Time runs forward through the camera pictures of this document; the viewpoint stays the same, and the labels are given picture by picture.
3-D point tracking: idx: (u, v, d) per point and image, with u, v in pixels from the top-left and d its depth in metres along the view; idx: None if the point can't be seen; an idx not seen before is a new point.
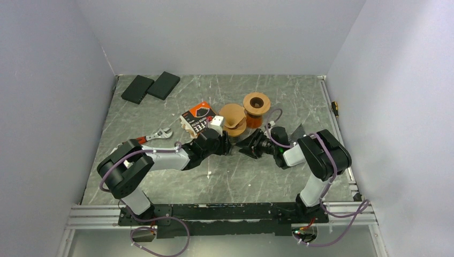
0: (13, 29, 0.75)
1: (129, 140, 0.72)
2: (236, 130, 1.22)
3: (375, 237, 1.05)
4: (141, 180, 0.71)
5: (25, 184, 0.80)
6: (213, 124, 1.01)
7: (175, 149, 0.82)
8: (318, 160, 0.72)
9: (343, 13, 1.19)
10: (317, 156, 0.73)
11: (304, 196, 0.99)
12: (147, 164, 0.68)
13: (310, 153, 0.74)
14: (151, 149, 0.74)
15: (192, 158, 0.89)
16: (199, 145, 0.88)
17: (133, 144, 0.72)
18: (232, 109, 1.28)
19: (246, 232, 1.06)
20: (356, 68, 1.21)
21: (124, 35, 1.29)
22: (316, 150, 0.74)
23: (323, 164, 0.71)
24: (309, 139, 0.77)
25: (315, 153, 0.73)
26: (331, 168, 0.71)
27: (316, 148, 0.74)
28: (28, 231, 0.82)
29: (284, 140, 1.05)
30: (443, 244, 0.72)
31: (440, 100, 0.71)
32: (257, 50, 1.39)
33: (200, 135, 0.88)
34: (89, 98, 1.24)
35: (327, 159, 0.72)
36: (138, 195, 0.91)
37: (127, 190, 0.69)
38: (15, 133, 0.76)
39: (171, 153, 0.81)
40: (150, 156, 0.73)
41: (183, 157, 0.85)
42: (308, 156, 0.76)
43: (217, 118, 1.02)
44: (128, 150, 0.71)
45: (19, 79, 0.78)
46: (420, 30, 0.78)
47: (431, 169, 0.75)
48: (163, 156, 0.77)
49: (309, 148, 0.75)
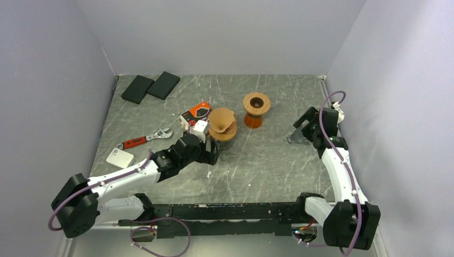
0: (14, 29, 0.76)
1: (74, 176, 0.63)
2: (226, 135, 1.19)
3: (375, 237, 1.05)
4: (92, 217, 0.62)
5: (26, 184, 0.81)
6: (196, 130, 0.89)
7: (136, 168, 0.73)
8: (335, 239, 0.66)
9: (343, 13, 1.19)
10: (336, 236, 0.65)
11: (308, 206, 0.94)
12: (91, 203, 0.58)
13: (334, 228, 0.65)
14: (98, 183, 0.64)
15: (168, 166, 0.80)
16: (178, 152, 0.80)
17: (79, 180, 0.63)
18: (221, 113, 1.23)
19: (246, 231, 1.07)
20: (356, 68, 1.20)
21: (123, 35, 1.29)
22: (342, 231, 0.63)
23: (334, 242, 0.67)
24: (350, 215, 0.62)
25: (338, 233, 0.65)
26: (340, 246, 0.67)
27: (346, 229, 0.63)
28: (28, 232, 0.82)
29: (330, 121, 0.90)
30: (444, 244, 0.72)
31: (441, 100, 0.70)
32: (257, 50, 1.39)
33: (179, 141, 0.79)
34: (89, 98, 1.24)
35: (343, 241, 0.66)
36: (121, 209, 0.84)
37: (82, 226, 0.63)
38: (16, 132, 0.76)
39: (134, 174, 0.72)
40: (97, 191, 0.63)
41: (151, 173, 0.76)
42: (331, 222, 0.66)
43: (201, 122, 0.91)
44: (73, 187, 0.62)
45: (20, 78, 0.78)
46: (420, 30, 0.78)
47: (431, 169, 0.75)
48: (116, 184, 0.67)
49: (340, 225, 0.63)
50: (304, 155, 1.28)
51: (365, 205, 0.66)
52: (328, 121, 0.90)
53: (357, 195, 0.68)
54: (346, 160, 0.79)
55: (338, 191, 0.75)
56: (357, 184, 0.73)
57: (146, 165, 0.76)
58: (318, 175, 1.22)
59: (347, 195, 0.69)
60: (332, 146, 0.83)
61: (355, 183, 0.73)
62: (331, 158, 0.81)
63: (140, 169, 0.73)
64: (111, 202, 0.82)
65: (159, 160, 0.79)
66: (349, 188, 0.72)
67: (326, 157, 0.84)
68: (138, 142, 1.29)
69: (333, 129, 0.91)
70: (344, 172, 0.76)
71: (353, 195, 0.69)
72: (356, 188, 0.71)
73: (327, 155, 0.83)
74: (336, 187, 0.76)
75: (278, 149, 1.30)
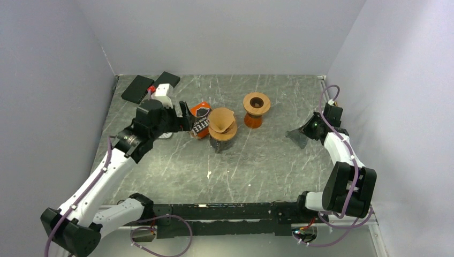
0: (13, 29, 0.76)
1: (43, 214, 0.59)
2: (226, 134, 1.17)
3: (375, 237, 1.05)
4: (90, 234, 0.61)
5: (26, 184, 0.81)
6: (157, 95, 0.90)
7: (101, 169, 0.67)
8: (331, 201, 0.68)
9: (342, 14, 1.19)
10: (334, 195, 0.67)
11: (308, 199, 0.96)
12: (77, 228, 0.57)
13: (332, 187, 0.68)
14: (70, 209, 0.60)
15: (140, 142, 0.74)
16: (143, 123, 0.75)
17: (50, 213, 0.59)
18: (221, 113, 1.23)
19: (246, 231, 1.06)
20: (356, 68, 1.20)
21: (123, 35, 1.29)
22: (339, 188, 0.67)
23: (333, 203, 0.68)
24: (348, 172, 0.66)
25: (335, 191, 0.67)
26: (337, 208, 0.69)
27: (343, 186, 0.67)
28: (28, 232, 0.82)
29: (334, 114, 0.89)
30: (444, 244, 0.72)
31: (441, 100, 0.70)
32: (257, 50, 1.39)
33: (138, 111, 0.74)
34: (89, 98, 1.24)
35: (341, 201, 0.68)
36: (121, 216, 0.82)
37: (90, 244, 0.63)
38: (16, 133, 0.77)
39: (101, 178, 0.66)
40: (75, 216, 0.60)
41: (120, 164, 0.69)
42: (330, 182, 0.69)
43: (161, 88, 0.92)
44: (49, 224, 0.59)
45: (20, 78, 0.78)
46: (420, 29, 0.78)
47: (431, 169, 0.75)
48: (89, 199, 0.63)
49: (337, 182, 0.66)
50: (304, 155, 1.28)
51: (363, 168, 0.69)
52: (331, 113, 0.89)
53: (355, 159, 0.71)
54: (346, 138, 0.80)
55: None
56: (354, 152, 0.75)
57: (112, 158, 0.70)
58: (318, 175, 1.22)
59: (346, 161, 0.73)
60: (332, 129, 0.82)
61: (350, 151, 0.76)
62: (331, 138, 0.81)
63: (105, 168, 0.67)
64: (108, 211, 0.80)
65: (126, 141, 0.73)
66: (347, 155, 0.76)
67: (327, 139, 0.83)
68: None
69: (337, 122, 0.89)
70: (343, 148, 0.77)
71: (351, 159, 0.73)
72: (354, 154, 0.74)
73: (328, 136, 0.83)
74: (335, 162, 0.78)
75: (278, 149, 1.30)
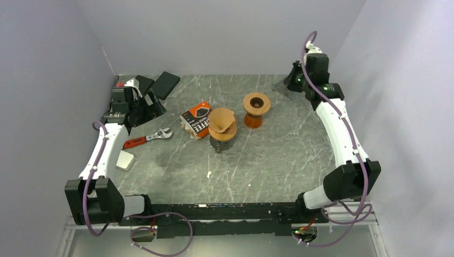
0: (13, 29, 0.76)
1: (67, 184, 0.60)
2: (226, 134, 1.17)
3: (375, 237, 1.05)
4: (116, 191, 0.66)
5: (26, 185, 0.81)
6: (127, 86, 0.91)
7: (104, 137, 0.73)
8: (337, 194, 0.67)
9: (342, 14, 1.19)
10: (338, 191, 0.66)
11: (308, 199, 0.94)
12: (108, 180, 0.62)
13: (337, 186, 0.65)
14: (92, 169, 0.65)
15: (125, 113, 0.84)
16: (122, 100, 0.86)
17: (74, 181, 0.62)
18: (221, 113, 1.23)
19: (246, 231, 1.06)
20: (356, 68, 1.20)
21: (123, 35, 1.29)
22: (343, 187, 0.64)
23: (337, 196, 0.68)
24: (354, 173, 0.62)
25: (340, 189, 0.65)
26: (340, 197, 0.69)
27: (348, 184, 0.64)
28: (28, 232, 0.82)
29: (322, 68, 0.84)
30: (444, 245, 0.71)
31: (442, 101, 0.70)
32: (257, 51, 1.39)
33: (115, 92, 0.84)
34: (89, 98, 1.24)
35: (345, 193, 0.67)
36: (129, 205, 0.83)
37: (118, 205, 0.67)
38: (15, 133, 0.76)
39: (106, 143, 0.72)
40: (99, 174, 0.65)
41: (118, 130, 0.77)
42: (333, 179, 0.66)
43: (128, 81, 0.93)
44: (76, 193, 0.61)
45: (19, 78, 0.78)
46: (420, 29, 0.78)
47: (431, 169, 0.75)
48: (105, 160, 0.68)
49: (342, 182, 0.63)
50: (304, 155, 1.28)
51: (367, 161, 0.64)
52: (318, 68, 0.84)
53: (359, 153, 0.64)
54: (345, 115, 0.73)
55: (337, 151, 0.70)
56: (357, 141, 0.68)
57: (108, 130, 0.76)
58: (318, 175, 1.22)
59: (349, 156, 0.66)
60: (326, 100, 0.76)
61: (354, 140, 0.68)
62: (328, 114, 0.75)
63: (106, 135, 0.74)
64: None
65: (113, 117, 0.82)
66: (350, 146, 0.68)
67: (323, 112, 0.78)
68: (138, 142, 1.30)
69: (325, 75, 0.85)
70: (342, 127, 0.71)
71: (354, 154, 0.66)
72: (357, 145, 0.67)
73: (324, 108, 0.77)
74: (334, 147, 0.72)
75: (278, 149, 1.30)
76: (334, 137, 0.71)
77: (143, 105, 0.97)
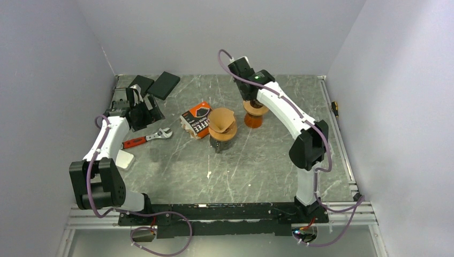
0: (13, 29, 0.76)
1: (72, 166, 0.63)
2: (226, 134, 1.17)
3: (375, 237, 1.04)
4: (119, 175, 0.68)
5: (25, 185, 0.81)
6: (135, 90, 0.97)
7: (107, 126, 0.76)
8: (305, 161, 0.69)
9: (342, 14, 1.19)
10: (306, 159, 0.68)
11: (301, 196, 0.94)
12: (112, 159, 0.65)
13: (302, 155, 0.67)
14: (96, 152, 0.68)
15: (126, 108, 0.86)
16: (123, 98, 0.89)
17: (77, 163, 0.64)
18: (222, 113, 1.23)
19: (246, 231, 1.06)
20: (356, 68, 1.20)
21: (123, 35, 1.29)
22: (307, 152, 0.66)
23: (306, 163, 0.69)
24: (308, 135, 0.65)
25: (306, 156, 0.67)
26: (310, 163, 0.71)
27: (310, 147, 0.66)
28: (27, 233, 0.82)
29: (244, 65, 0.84)
30: (443, 246, 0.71)
31: (440, 101, 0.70)
32: (256, 51, 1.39)
33: None
34: (89, 98, 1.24)
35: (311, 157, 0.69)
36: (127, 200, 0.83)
37: (119, 191, 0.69)
38: (15, 133, 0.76)
39: (107, 131, 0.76)
40: (103, 156, 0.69)
41: (120, 121, 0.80)
42: (297, 151, 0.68)
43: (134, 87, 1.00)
44: (80, 174, 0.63)
45: (19, 79, 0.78)
46: (419, 28, 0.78)
47: (431, 170, 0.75)
48: (107, 144, 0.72)
49: (304, 149, 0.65)
50: None
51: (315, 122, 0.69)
52: (241, 66, 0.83)
53: (308, 120, 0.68)
54: (282, 93, 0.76)
55: (289, 126, 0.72)
56: (301, 110, 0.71)
57: (111, 121, 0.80)
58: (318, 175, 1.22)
59: (300, 125, 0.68)
60: (262, 87, 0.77)
61: (297, 110, 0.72)
62: (268, 98, 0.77)
63: (108, 125, 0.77)
64: None
65: (114, 112, 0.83)
66: (297, 116, 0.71)
67: (263, 97, 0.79)
68: (138, 142, 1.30)
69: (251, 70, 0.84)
70: (285, 104, 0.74)
71: (304, 122, 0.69)
72: (302, 113, 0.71)
73: (263, 95, 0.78)
74: (286, 126, 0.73)
75: (278, 149, 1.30)
76: (282, 116, 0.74)
77: (143, 108, 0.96)
